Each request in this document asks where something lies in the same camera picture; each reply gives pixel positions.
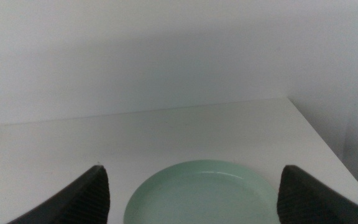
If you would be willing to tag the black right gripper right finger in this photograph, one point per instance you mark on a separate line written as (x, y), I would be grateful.
(303, 202)

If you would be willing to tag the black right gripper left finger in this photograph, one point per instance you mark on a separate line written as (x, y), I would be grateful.
(85, 199)

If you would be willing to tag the pale green shallow bowl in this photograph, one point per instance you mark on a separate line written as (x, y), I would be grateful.
(204, 199)

